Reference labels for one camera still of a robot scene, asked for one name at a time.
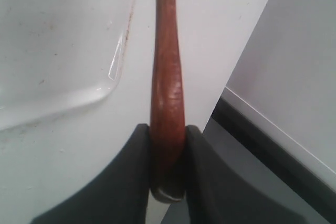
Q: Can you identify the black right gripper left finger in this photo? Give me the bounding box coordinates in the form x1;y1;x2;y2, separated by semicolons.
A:
32;124;150;223

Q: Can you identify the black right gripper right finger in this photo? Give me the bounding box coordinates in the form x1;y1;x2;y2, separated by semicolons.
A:
184;125;299;223

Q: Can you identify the brown wooden spoon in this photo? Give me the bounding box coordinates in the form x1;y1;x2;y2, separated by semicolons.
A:
150;0;185;204

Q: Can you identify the white plastic tray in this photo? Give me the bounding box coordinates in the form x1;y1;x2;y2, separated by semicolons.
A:
1;0;133;130

